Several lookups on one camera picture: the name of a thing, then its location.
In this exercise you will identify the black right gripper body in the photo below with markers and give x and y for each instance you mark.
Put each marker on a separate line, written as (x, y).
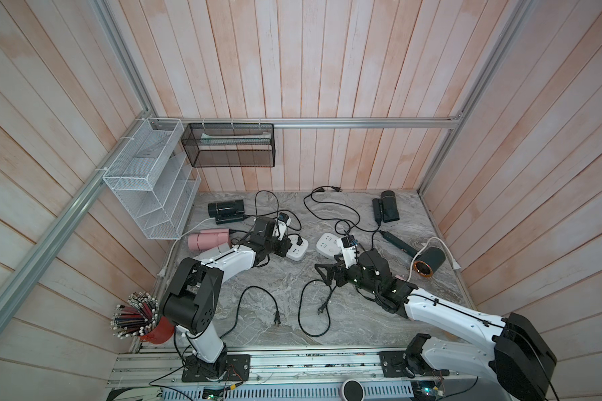
(355, 277)

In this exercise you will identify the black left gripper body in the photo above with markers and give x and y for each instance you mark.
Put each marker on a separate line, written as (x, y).
(275, 246)

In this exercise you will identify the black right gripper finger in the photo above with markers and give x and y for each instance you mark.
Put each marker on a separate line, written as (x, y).
(326, 269)
(332, 280)

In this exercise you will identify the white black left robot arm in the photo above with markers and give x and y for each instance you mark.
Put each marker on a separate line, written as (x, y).
(191, 298)

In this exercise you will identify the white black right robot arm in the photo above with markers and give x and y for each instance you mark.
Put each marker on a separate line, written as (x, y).
(506, 350)

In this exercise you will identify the white square power strip right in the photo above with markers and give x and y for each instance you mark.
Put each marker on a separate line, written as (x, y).
(329, 245)

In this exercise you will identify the white square power strip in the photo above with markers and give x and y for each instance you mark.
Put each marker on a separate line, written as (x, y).
(298, 249)
(329, 245)

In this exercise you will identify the white square power strip left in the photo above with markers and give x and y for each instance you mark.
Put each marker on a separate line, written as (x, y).
(298, 249)

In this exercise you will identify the dark green folded hair dryer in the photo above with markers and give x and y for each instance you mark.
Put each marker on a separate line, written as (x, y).
(227, 212)

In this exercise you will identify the pink folded hair dryer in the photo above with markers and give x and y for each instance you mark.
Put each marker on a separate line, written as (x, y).
(208, 239)

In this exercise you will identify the dark green unfolded hair dryer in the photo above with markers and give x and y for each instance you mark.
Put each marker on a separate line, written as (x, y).
(425, 261)

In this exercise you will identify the dark green dryer far right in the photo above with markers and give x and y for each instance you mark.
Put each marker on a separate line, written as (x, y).
(385, 207)

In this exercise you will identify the round black white knob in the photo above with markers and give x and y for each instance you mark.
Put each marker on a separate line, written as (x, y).
(351, 390)

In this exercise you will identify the red pencil cup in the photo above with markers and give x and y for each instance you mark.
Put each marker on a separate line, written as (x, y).
(141, 318)

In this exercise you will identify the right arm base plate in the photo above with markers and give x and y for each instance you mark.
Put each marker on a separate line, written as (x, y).
(409, 363)

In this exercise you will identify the black mesh wall basket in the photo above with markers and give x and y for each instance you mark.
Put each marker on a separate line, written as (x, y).
(220, 145)

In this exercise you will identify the white wire mesh shelf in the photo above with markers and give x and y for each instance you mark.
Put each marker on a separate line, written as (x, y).
(153, 180)

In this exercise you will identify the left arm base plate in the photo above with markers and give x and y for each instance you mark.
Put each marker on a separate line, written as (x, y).
(234, 368)

